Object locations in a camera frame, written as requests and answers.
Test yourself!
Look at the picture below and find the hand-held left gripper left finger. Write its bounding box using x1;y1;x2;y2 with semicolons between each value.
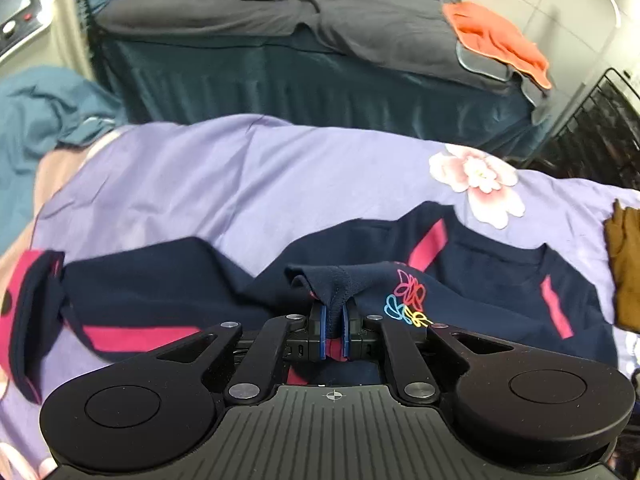
145;300;331;407

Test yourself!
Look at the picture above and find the purple floral bedsheet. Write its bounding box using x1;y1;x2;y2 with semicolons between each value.
0;114;640;480

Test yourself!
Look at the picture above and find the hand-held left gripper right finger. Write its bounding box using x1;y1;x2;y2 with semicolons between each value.
341;304;517;407

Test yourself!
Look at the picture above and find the white gooseneck lamp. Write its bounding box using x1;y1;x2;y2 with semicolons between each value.
562;0;623;31

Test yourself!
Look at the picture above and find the black wire rack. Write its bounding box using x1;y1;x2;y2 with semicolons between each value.
537;66;640;187

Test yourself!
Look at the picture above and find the orange cloth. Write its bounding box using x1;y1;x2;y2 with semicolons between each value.
442;1;553;91

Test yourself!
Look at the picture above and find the teal blanket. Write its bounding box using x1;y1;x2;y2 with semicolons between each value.
0;65;132;256

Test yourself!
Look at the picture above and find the dark grey blanket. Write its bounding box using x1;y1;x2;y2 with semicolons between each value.
94;0;551;108

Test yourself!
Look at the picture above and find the navy cartoon print shirt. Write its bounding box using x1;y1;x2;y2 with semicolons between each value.
7;201;619;406

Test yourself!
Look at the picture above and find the brown garment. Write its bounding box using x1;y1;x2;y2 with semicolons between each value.
603;199;640;333

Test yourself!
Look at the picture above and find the white control device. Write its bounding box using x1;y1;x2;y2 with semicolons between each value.
0;0;54;57

